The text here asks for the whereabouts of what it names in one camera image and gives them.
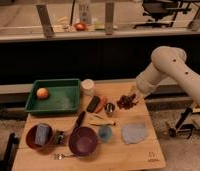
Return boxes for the dark red grape bunch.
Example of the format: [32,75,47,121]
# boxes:
[117,94,136,110]

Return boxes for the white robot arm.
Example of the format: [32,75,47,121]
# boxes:
[129,46,200,106]

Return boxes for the small metal cup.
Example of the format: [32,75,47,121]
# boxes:
[104,103,115,117]

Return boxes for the blue plastic cup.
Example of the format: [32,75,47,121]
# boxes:
[98,125,112,143]

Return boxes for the blue cloth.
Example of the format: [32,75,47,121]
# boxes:
[121,123,148,144]

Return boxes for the orange carrot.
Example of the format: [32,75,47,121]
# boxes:
[94,97,107,113]

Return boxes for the black rectangular block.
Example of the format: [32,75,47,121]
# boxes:
[86,96,100,113]

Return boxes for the white lidded jar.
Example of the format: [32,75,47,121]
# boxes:
[81,79,95,96]

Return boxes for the black clamp stand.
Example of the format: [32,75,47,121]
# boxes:
[168,107,200,138]

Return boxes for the yellow banana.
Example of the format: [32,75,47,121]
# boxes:
[89,114,115,126]

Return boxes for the black office chair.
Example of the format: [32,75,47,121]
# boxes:
[134,0,191,28]

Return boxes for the green plastic tray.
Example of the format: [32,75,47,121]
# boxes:
[25,78,80,115]

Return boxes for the purple bowl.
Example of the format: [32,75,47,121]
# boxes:
[68,127,98,157]

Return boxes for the orange fruit on shelf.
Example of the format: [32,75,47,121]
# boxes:
[74,22,86,31]

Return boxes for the black binder clip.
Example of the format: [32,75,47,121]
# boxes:
[53,130,65,145]

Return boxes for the orange peach fruit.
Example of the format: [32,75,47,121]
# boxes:
[36,88,49,99]

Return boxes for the metal fork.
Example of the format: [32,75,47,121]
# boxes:
[52,153,76,160]

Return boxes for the blue sponge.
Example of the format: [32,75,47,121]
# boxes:
[35,124,49,146]

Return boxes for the red bowl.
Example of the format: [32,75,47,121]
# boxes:
[26,123,53,150]

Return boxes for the black handled knife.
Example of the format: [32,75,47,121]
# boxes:
[73,111,86,131]

